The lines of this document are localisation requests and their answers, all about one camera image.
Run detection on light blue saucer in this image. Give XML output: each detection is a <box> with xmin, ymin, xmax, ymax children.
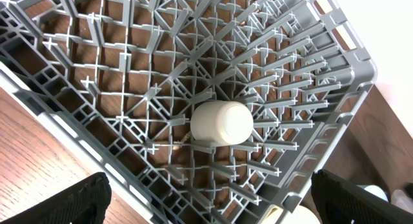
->
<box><xmin>359</xmin><ymin>185</ymin><xmax>388</xmax><ymax>202</ymax></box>

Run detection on cream white cup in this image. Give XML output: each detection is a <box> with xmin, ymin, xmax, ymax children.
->
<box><xmin>190</xmin><ymin>101</ymin><xmax>254</xmax><ymax>147</ymax></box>

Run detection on yellow plate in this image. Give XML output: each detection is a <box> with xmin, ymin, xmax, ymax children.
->
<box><xmin>262</xmin><ymin>205</ymin><xmax>320</xmax><ymax>224</ymax></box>

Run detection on grey plastic dish rack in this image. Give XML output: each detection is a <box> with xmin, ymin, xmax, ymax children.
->
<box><xmin>1</xmin><ymin>0</ymin><xmax>377</xmax><ymax>223</ymax></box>

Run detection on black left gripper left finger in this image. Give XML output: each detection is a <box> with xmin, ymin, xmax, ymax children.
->
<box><xmin>2</xmin><ymin>172</ymin><xmax>112</xmax><ymax>224</ymax></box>

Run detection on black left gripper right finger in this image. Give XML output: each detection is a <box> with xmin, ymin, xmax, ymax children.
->
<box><xmin>311</xmin><ymin>169</ymin><xmax>412</xmax><ymax>224</ymax></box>

